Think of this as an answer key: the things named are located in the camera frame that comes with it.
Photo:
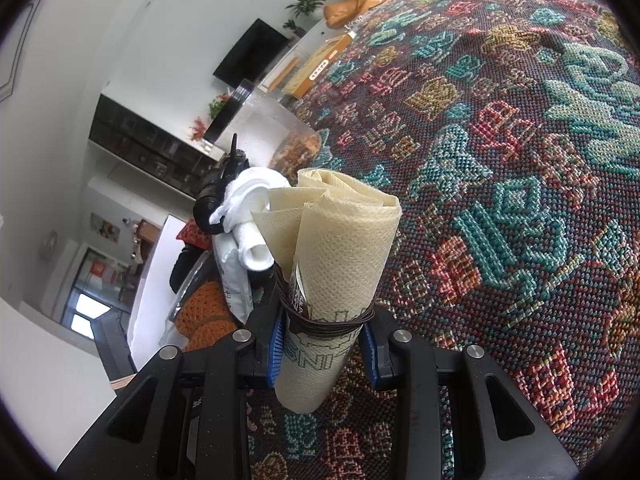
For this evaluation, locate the colourful woven table cloth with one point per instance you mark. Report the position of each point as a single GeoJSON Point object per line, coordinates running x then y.
{"type": "Point", "coordinates": [509, 131]}

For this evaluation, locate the white cardboard storage box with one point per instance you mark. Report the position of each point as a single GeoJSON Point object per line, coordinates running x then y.
{"type": "Point", "coordinates": [154, 298]}

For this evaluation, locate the clear jar black lid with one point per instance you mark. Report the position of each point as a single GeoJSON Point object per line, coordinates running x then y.
{"type": "Point", "coordinates": [268, 134]}

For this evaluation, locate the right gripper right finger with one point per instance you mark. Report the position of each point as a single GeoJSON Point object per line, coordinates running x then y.
{"type": "Point", "coordinates": [496, 432]}

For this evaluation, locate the clear zip plastic bag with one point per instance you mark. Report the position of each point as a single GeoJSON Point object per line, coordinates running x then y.
{"type": "Point", "coordinates": [204, 271]}

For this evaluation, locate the red flower arrangement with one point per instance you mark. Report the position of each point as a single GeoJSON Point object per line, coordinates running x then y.
{"type": "Point", "coordinates": [198, 129]}

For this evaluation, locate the red patterned pouch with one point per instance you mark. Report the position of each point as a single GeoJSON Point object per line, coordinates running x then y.
{"type": "Point", "coordinates": [192, 235]}

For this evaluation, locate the white soft cloth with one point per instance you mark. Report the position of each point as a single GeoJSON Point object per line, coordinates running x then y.
{"type": "Point", "coordinates": [246, 194]}

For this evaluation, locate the black flat television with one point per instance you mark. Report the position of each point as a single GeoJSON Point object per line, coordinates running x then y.
{"type": "Point", "coordinates": [251, 54]}

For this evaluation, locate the orange knitted cloth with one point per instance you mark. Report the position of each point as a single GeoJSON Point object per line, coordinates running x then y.
{"type": "Point", "coordinates": [204, 318]}

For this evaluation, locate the black fuzzy cloth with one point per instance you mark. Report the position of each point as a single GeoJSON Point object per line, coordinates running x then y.
{"type": "Point", "coordinates": [184, 264]}

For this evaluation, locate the green potted plant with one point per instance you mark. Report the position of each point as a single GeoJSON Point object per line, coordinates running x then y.
{"type": "Point", "coordinates": [304, 7]}

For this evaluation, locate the yellow flat box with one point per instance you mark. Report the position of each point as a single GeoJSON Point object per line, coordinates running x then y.
{"type": "Point", "coordinates": [316, 65]}

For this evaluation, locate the dark glass cabinet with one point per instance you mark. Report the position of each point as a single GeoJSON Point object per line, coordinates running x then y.
{"type": "Point", "coordinates": [149, 148]}

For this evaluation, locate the small potted plant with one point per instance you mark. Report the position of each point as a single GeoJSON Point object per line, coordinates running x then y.
{"type": "Point", "coordinates": [293, 27]}

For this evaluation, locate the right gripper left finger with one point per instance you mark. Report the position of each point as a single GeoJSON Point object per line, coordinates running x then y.
{"type": "Point", "coordinates": [183, 416]}

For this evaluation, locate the white wipes package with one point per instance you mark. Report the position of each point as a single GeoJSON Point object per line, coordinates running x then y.
{"type": "Point", "coordinates": [234, 277]}

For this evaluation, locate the beige fabric bag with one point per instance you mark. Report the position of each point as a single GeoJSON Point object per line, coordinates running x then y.
{"type": "Point", "coordinates": [330, 236]}

